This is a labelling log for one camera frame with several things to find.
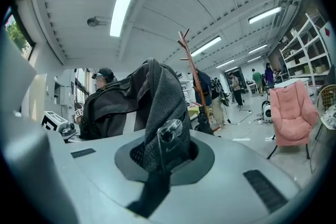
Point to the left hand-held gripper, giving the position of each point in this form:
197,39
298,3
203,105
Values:
53,122

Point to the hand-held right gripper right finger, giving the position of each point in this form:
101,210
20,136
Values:
223,191

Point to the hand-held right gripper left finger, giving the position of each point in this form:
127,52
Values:
92,186

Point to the black backpack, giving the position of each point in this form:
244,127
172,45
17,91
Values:
157,91

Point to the brown wooden coat rack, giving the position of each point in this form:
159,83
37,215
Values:
189,57

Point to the white metal shelving rack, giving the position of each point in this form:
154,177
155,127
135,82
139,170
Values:
307,52

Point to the small black bag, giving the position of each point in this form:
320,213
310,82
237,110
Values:
204,123

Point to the yellow-green table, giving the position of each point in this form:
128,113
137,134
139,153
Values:
193,112

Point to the white round-faced appliance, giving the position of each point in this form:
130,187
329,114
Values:
267,112

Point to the pink padded armchair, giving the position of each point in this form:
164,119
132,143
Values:
291,118

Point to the round ceiling fixture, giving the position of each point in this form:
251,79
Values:
92,21

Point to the navy blue hanging bag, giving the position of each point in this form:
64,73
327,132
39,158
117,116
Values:
203,84

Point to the long ceiling light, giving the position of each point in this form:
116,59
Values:
264,15
206,46
225,63
257,48
126,2

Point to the patterned seat cushion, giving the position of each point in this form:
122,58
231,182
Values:
329,116

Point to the white sign with red hexagon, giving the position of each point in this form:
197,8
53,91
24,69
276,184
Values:
326,31

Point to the window with dark frame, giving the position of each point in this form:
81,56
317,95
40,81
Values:
16,34

